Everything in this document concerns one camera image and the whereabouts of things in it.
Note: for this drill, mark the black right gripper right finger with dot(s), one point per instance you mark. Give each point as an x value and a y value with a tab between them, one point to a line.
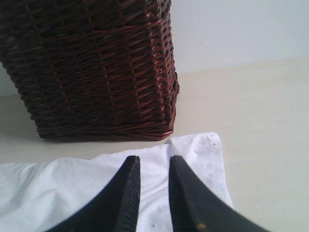
195	208

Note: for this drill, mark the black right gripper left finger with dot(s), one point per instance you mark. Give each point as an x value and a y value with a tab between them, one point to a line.
114	209

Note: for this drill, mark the white t-shirt red lettering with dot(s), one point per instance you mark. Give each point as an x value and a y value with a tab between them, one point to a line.
35	197

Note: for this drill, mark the dark brown wicker basket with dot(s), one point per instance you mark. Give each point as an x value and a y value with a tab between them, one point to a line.
92	69

